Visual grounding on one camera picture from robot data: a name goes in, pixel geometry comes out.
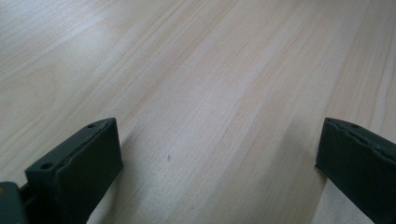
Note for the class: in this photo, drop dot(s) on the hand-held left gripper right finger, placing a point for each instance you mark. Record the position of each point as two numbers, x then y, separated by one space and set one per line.
358 161

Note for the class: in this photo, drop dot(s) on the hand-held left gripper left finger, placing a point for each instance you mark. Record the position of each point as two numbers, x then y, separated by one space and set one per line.
81 174

